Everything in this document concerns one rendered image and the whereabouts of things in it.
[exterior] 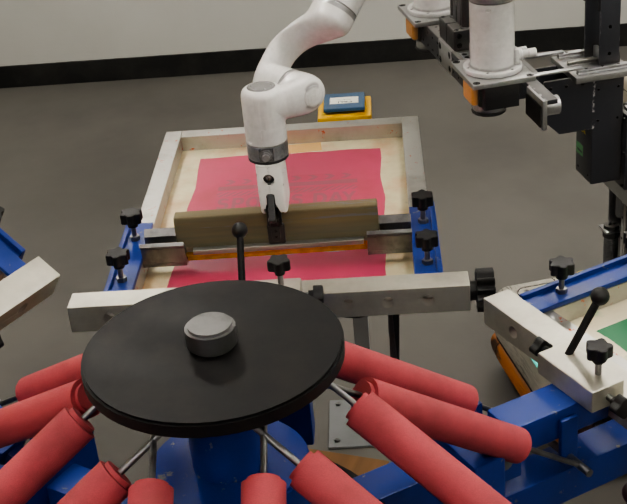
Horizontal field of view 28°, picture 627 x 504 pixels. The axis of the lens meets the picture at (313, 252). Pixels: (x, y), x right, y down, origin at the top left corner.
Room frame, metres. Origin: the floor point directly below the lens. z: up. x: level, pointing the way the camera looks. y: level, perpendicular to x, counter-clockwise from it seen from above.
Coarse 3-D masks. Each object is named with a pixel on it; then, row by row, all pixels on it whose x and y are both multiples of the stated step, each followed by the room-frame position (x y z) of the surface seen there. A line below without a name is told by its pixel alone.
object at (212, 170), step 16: (208, 160) 2.60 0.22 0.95; (224, 160) 2.60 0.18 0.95; (240, 160) 2.59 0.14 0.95; (288, 160) 2.56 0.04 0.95; (208, 176) 2.52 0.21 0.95; (224, 176) 2.51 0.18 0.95; (240, 176) 2.50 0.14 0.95; (256, 176) 2.49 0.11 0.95; (208, 192) 2.44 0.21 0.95; (192, 208) 2.37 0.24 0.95; (208, 208) 2.36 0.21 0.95; (256, 256) 2.13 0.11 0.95; (176, 272) 2.09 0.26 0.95; (192, 272) 2.09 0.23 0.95; (208, 272) 2.08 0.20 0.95; (224, 272) 2.08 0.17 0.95; (256, 272) 2.07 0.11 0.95; (272, 272) 2.06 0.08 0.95
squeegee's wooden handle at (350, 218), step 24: (192, 216) 2.09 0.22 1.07; (216, 216) 2.09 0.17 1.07; (240, 216) 2.08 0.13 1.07; (264, 216) 2.08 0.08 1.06; (288, 216) 2.08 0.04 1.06; (312, 216) 2.07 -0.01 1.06; (336, 216) 2.07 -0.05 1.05; (360, 216) 2.07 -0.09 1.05; (192, 240) 2.09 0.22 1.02; (216, 240) 2.09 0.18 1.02; (264, 240) 2.08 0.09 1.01; (288, 240) 2.08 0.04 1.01
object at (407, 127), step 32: (224, 128) 2.70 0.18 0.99; (288, 128) 2.66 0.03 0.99; (320, 128) 2.65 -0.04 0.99; (352, 128) 2.64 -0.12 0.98; (384, 128) 2.64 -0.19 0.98; (416, 128) 2.59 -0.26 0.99; (160, 160) 2.55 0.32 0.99; (416, 160) 2.42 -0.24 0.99; (160, 192) 2.38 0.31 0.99; (160, 224) 2.30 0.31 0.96
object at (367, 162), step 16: (304, 160) 2.56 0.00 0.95; (320, 160) 2.55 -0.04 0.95; (336, 160) 2.54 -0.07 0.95; (352, 160) 2.53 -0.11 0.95; (368, 160) 2.52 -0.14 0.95; (368, 176) 2.44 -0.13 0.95; (368, 192) 2.36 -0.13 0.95; (384, 208) 2.28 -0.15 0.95; (288, 256) 2.12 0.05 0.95; (304, 256) 2.11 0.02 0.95; (320, 256) 2.10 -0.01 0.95; (336, 256) 2.10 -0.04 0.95; (352, 256) 2.09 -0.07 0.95; (368, 256) 2.09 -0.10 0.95; (384, 256) 2.08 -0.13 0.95; (288, 272) 2.05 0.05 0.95; (304, 272) 2.05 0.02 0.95; (320, 272) 2.04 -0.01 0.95; (336, 272) 2.04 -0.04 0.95; (352, 272) 2.03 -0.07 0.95; (368, 272) 2.03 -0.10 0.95; (384, 272) 2.02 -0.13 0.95
